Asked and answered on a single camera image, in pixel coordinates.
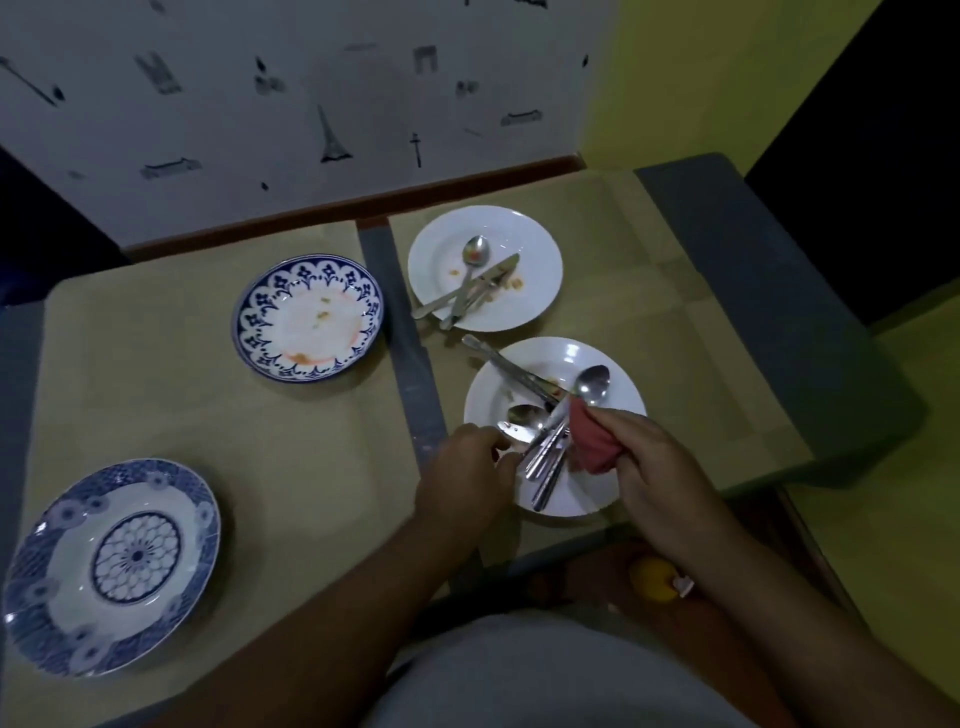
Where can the person's left hand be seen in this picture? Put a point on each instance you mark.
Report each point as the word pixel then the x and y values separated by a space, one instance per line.
pixel 457 487

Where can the person's right hand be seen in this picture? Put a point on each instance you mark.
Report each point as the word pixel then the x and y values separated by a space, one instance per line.
pixel 664 487

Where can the person's right thumb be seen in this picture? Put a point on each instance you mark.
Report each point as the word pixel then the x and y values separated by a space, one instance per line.
pixel 616 469

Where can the person's left thumb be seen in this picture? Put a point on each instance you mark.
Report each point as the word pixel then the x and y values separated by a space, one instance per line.
pixel 511 469

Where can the red cloth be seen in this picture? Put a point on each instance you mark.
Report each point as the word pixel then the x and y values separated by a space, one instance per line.
pixel 592 442

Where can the small silver spoon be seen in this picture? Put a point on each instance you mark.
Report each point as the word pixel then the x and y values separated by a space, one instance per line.
pixel 517 432

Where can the person's right forearm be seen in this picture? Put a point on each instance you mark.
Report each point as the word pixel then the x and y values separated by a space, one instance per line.
pixel 795 637

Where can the person's left forearm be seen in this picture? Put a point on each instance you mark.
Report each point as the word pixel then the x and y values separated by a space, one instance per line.
pixel 315 630

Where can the silver fork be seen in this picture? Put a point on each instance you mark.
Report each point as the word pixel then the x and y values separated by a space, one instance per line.
pixel 469 298
pixel 546 448

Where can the silver table knife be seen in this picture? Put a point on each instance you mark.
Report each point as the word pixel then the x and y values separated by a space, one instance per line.
pixel 510 371
pixel 480 281

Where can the white round plate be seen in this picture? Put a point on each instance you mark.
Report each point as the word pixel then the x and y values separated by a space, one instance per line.
pixel 551 360
pixel 525 247

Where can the yellow round object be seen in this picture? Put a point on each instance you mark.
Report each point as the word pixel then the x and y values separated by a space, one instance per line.
pixel 654 579

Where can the small white object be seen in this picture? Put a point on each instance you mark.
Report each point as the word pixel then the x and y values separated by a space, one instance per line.
pixel 683 586

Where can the beige table mat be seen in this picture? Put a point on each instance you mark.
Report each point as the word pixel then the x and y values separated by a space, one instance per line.
pixel 660 322
pixel 187 420

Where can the person's grey shirt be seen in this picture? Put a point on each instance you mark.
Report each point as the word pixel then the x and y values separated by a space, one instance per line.
pixel 555 675

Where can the blue rimmed white plate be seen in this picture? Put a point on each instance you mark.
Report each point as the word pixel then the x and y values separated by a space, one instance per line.
pixel 311 319

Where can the blue floral patterned plate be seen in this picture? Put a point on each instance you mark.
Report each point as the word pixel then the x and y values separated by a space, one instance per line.
pixel 112 566

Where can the brown wooden rail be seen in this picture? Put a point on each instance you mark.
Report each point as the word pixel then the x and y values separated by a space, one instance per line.
pixel 352 202

